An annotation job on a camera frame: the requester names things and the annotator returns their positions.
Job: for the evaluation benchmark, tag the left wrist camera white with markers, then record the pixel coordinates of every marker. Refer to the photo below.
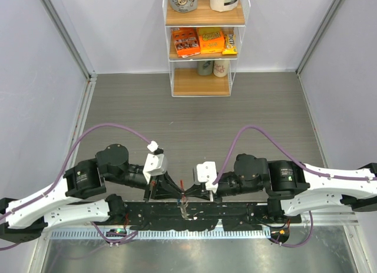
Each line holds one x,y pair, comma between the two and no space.
156,161

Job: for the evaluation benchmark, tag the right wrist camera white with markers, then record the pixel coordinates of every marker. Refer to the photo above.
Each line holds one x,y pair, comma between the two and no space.
206,174

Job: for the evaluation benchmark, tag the yellow candy bag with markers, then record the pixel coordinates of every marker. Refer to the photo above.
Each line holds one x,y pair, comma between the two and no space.
230,47

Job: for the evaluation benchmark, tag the slotted cable duct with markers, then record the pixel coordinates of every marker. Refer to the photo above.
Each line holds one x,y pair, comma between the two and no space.
217,233

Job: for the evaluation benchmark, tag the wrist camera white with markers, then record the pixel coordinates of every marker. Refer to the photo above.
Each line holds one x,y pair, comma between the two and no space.
156,161
206,174

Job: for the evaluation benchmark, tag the white wire shelf rack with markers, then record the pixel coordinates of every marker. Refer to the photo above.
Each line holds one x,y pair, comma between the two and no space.
184,79

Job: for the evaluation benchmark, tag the dark green cup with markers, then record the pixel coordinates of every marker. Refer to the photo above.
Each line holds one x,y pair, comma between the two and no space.
205,68

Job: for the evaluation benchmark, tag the white paper bag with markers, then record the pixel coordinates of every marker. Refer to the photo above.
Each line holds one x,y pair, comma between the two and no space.
223,5

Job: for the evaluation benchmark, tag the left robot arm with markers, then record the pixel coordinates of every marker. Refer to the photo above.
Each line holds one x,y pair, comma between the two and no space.
62,204

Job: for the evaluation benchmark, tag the orange snack box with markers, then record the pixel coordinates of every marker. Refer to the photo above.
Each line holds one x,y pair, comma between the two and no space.
185,41

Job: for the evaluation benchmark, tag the red handled keyring with chain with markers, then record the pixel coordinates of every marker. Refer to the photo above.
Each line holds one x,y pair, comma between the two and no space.
184,203

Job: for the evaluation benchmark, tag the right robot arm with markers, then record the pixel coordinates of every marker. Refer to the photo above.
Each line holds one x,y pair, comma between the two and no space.
292,187

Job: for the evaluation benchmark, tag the cream cup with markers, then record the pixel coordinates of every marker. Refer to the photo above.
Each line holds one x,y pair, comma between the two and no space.
221,67

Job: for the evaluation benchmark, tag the orange candy box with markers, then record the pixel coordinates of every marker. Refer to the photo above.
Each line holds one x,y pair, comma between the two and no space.
211,39

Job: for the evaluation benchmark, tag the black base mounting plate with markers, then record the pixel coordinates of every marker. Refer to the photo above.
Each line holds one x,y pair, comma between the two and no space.
195,216

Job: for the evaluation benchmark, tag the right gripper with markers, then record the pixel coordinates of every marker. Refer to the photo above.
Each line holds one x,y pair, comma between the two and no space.
199,190

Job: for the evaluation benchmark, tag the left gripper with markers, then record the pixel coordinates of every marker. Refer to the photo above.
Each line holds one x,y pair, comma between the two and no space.
161,191

